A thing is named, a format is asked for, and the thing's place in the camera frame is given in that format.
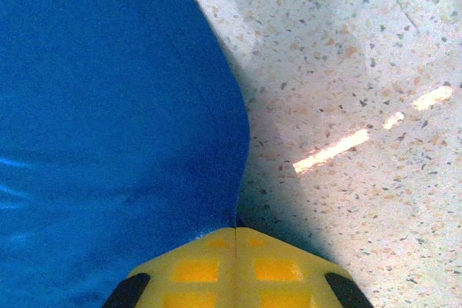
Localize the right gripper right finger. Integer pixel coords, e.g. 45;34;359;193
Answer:
235;227;375;308

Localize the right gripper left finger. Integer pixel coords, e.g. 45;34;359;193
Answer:
103;227;236;308

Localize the blue t-shirt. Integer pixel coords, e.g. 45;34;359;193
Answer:
0;0;252;308

